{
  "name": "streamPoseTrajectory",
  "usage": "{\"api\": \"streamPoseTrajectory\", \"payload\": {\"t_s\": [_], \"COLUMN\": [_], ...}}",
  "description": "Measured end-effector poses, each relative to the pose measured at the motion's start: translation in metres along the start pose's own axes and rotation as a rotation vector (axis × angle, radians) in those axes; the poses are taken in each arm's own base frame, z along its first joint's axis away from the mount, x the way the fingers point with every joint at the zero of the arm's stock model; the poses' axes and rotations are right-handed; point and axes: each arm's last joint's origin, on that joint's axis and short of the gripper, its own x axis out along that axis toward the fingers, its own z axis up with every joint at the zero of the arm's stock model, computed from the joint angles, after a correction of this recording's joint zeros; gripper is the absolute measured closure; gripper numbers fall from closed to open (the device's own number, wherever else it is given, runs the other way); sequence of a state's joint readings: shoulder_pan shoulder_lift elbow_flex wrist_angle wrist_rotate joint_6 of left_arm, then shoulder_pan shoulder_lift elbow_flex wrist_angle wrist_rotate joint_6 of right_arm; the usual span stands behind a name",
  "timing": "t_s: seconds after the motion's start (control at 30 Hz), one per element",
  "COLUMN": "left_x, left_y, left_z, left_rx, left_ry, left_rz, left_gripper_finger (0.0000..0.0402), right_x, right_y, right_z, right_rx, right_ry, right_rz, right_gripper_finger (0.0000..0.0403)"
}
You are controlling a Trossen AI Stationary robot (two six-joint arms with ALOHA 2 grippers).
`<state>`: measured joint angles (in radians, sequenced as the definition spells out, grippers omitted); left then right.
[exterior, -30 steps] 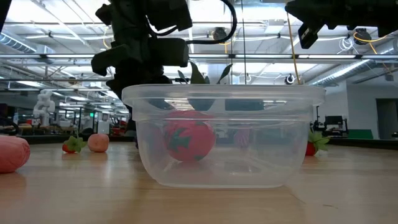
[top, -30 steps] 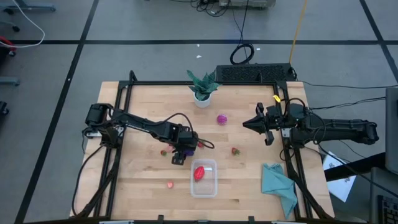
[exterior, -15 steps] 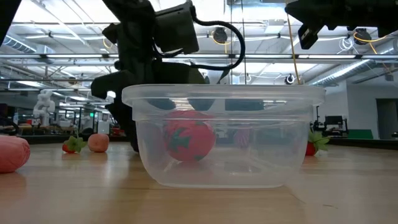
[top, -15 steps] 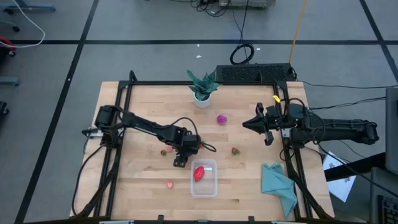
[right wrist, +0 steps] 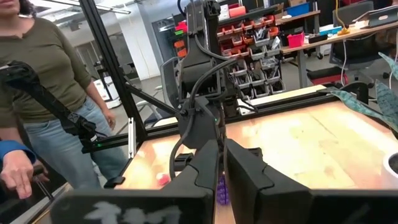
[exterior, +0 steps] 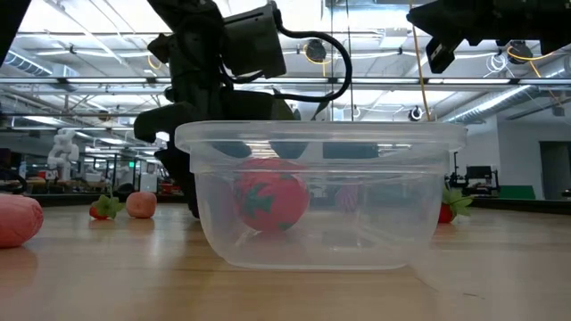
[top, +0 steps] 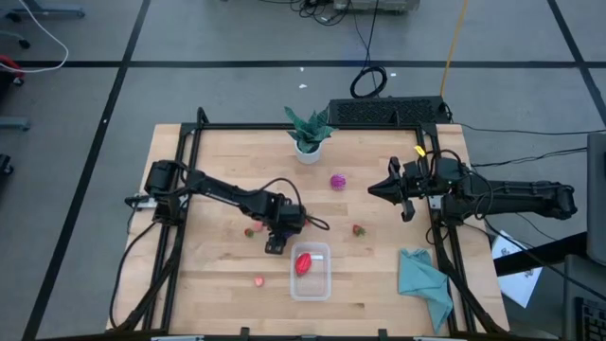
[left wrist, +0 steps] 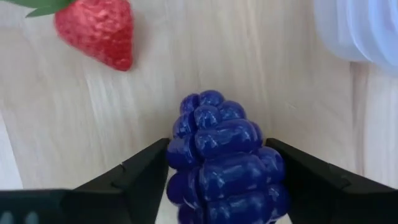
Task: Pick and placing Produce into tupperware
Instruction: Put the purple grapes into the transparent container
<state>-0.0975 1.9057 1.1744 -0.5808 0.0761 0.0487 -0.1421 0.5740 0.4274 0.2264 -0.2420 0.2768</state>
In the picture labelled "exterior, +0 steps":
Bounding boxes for small red toy strawberry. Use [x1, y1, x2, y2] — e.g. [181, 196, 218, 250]
[436, 185, 474, 225]
[88, 193, 126, 221]

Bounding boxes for white humanoid robot figure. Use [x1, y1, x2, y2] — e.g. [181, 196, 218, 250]
[46, 128, 80, 182]

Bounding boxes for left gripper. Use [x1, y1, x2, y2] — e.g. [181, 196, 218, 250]
[132, 42, 274, 220]

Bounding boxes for yellow hanging cable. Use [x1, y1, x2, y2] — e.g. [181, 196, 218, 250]
[409, 0, 433, 122]

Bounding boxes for large red toy strawberry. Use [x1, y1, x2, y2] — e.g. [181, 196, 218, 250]
[233, 158, 311, 233]

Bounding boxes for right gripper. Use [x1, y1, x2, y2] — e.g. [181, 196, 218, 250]
[405, 0, 508, 76]

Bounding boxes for magenta white-striped toy ball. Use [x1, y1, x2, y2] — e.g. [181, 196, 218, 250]
[335, 182, 360, 213]

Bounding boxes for black background monitor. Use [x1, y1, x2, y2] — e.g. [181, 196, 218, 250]
[465, 165, 493, 182]

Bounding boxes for green background panel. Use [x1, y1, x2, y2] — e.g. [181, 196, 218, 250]
[498, 185, 536, 201]

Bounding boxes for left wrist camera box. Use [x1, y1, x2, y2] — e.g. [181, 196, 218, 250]
[221, 2, 288, 80]

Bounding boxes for black left camera cable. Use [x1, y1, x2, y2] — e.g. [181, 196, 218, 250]
[272, 4, 353, 103]

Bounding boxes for small pink toy peach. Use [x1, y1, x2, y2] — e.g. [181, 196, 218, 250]
[125, 191, 158, 219]
[0, 193, 45, 250]

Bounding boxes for clear plastic tupperware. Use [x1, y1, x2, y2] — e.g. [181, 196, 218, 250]
[173, 119, 468, 271]

